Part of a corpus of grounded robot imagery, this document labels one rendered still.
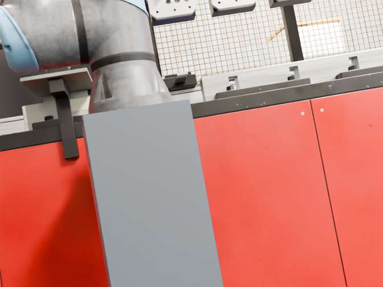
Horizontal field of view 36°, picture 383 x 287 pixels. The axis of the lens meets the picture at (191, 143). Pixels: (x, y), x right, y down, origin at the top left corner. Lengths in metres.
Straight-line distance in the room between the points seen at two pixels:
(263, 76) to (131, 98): 0.98
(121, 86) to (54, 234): 0.83
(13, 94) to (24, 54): 1.43
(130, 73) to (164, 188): 0.20
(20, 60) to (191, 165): 0.34
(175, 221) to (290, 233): 0.85
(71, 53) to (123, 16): 0.11
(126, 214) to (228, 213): 0.82
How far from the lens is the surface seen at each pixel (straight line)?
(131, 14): 1.06
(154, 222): 0.98
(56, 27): 1.05
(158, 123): 0.99
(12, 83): 2.49
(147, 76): 1.03
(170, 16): 1.94
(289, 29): 2.79
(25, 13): 1.06
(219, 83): 1.91
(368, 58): 2.05
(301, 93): 1.83
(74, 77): 1.71
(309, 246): 1.81
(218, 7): 1.96
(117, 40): 1.04
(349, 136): 1.85
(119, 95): 1.01
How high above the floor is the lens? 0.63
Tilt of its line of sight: 4 degrees up
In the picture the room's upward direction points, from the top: 10 degrees counter-clockwise
